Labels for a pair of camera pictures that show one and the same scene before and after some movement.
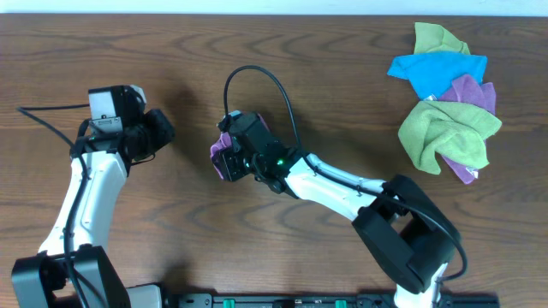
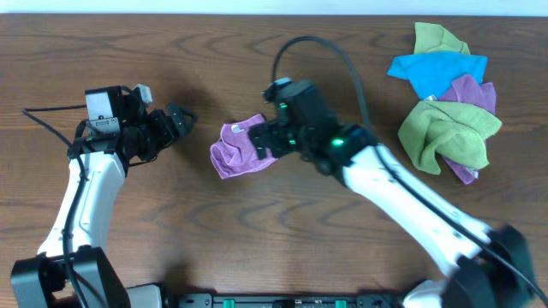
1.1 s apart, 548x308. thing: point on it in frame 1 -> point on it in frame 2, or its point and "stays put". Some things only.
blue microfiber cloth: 431,73 stays put
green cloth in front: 457,131 stays put
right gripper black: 227,166 -> 271,130
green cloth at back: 431,38 stays put
